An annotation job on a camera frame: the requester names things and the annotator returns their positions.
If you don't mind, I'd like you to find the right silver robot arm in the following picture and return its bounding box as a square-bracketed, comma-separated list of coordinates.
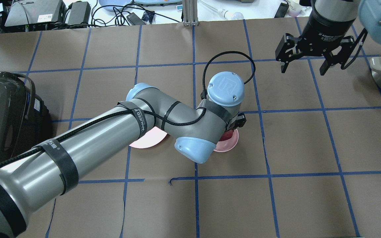
[275, 0, 381, 75]

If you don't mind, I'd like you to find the dark grey rice cooker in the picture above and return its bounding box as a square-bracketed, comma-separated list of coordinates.
[0, 72, 53, 163]

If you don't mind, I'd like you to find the small pink bowl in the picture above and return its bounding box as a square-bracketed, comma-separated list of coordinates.
[214, 129, 239, 153]

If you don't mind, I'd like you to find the black braided left cable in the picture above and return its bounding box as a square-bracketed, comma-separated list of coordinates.
[0, 51, 256, 177]

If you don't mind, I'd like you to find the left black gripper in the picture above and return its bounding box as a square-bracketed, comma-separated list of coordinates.
[225, 112, 246, 132]

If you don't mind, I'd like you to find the pink plate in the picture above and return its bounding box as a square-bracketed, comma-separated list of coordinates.
[129, 127, 168, 149]

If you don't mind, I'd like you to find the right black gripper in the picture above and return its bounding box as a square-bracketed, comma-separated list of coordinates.
[275, 13, 368, 76]

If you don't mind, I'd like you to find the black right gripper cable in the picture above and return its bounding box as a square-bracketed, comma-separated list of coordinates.
[341, 28, 369, 70]

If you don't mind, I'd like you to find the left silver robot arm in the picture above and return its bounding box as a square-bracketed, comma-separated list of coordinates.
[0, 72, 245, 238]

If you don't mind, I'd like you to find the red apple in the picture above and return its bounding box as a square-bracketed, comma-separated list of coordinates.
[219, 130, 234, 141]

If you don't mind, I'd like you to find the blue plate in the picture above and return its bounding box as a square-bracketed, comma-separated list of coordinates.
[98, 0, 134, 12]

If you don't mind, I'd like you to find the black power adapter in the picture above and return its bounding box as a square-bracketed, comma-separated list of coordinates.
[64, 1, 91, 26]

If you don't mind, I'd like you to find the aluminium frame post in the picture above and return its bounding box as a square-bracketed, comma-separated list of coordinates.
[182, 0, 199, 26]

